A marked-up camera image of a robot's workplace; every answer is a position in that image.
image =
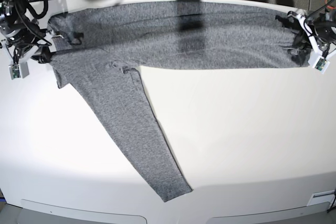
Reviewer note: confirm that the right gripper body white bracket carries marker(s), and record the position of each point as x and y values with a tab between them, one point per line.
22	47

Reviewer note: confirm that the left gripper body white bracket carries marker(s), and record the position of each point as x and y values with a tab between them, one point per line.
319	27

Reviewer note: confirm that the grey long-sleeve T-shirt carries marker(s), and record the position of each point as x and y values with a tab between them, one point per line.
102	48

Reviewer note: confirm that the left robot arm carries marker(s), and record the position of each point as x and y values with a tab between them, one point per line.
329	6

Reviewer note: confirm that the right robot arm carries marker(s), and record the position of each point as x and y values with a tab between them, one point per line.
20	28

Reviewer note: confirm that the white label plate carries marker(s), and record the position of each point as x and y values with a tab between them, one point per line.
321	197

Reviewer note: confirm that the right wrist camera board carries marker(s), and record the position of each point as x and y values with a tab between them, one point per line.
19	70

